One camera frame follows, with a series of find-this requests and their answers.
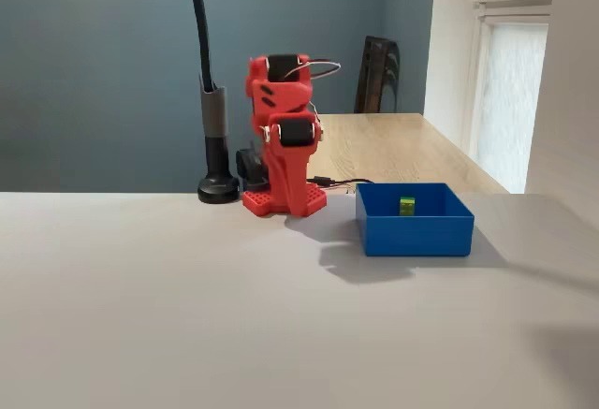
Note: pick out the green and grey cube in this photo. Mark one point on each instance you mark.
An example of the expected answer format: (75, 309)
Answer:
(407, 207)

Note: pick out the red robot arm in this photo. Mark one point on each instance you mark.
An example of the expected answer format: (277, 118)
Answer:
(281, 95)

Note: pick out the blue square tray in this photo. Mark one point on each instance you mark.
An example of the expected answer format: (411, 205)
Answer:
(416, 236)

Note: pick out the black table clamp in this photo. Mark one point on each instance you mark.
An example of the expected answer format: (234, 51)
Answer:
(248, 165)

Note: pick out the light wooden table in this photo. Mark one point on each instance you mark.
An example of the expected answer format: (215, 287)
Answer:
(398, 147)

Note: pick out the dark wooden chair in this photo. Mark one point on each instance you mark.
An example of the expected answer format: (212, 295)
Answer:
(376, 77)

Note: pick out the white framed window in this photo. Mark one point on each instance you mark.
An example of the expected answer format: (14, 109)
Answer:
(510, 100)

